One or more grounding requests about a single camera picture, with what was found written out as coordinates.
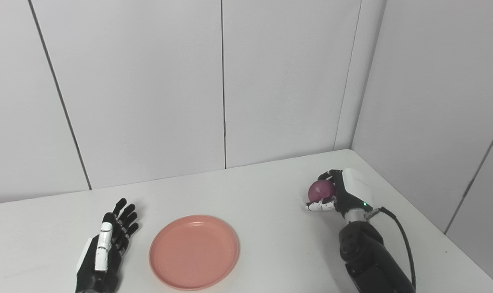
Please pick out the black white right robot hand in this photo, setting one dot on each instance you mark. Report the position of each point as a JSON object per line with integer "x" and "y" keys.
{"x": 352, "y": 191}

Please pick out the red onion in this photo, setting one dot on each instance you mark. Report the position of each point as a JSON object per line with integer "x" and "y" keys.
{"x": 320, "y": 190}

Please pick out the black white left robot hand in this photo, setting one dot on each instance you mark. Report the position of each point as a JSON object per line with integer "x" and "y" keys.
{"x": 108, "y": 264}

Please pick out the pink plastic plate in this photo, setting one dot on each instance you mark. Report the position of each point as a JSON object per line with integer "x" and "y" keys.
{"x": 193, "y": 252}

